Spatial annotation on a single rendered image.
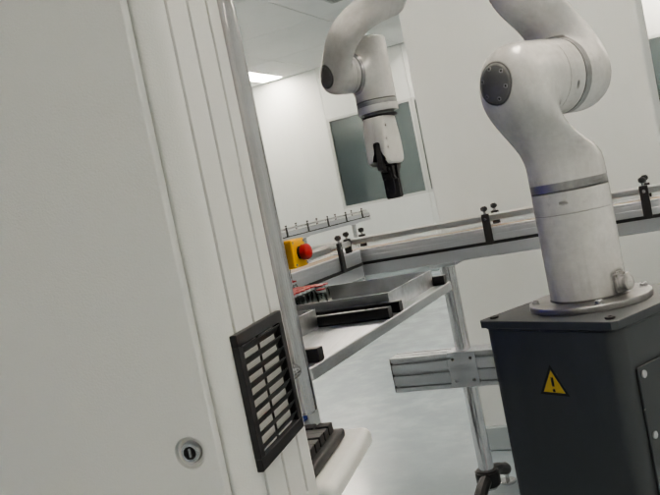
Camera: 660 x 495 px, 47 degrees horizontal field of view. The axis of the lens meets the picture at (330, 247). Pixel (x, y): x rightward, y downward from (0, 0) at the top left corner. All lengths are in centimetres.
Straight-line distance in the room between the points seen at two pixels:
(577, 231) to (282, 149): 963
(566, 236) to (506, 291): 184
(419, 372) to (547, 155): 149
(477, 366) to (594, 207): 137
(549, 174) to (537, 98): 12
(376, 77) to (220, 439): 107
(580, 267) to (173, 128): 77
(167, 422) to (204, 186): 19
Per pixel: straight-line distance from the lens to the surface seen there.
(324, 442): 94
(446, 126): 306
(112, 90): 63
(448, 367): 256
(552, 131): 120
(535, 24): 132
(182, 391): 62
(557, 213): 123
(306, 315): 137
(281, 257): 81
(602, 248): 124
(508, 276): 305
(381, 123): 157
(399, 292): 148
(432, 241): 246
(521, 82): 118
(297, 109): 1065
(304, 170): 1061
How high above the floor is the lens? 109
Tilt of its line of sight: 3 degrees down
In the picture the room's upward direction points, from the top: 11 degrees counter-clockwise
